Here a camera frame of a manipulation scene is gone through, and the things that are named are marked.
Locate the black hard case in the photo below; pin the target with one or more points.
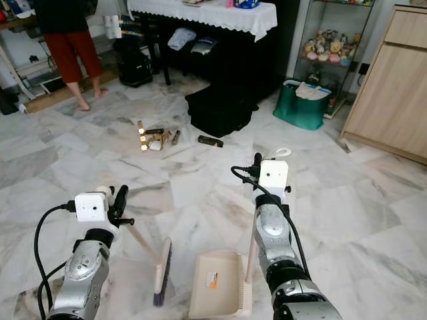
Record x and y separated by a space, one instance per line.
217 113

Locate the green shopping bag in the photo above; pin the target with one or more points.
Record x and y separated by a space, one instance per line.
300 113

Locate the small gold foil wrapper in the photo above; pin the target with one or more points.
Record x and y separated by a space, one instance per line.
176 137

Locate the black wall socket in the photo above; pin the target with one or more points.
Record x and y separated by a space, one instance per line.
364 68

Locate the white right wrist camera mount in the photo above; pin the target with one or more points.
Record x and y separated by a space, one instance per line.
273 176

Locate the glass display cabinet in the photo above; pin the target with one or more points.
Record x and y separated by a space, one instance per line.
367 33

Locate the person in red trousers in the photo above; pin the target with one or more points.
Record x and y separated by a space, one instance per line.
70 50

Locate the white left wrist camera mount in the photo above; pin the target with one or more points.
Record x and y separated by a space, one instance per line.
92 208

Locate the blue and white pack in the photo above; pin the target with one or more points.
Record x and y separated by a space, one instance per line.
247 4

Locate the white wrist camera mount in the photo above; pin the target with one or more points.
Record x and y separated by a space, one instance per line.
92 208
273 176

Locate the yellow bear plush toy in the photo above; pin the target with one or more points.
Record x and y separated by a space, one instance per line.
336 46

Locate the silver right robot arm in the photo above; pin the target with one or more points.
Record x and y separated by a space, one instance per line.
270 233

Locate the gold foil strip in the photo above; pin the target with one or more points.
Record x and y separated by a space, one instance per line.
141 126

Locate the wooden floor board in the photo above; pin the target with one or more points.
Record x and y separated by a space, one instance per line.
53 98

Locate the grey striped bundle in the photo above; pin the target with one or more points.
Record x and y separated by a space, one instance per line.
203 46

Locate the beige brush with dark bristles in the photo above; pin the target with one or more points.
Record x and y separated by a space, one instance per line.
163 273

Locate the light wooden cabinet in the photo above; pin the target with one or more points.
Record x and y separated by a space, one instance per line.
390 93

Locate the white paper roll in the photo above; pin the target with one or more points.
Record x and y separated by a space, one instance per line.
113 26

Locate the pink bottle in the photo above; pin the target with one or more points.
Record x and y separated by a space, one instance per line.
231 4

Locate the white cloth bundle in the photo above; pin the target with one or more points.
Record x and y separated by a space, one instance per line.
181 38

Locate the black backpack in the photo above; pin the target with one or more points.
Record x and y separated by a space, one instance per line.
132 63

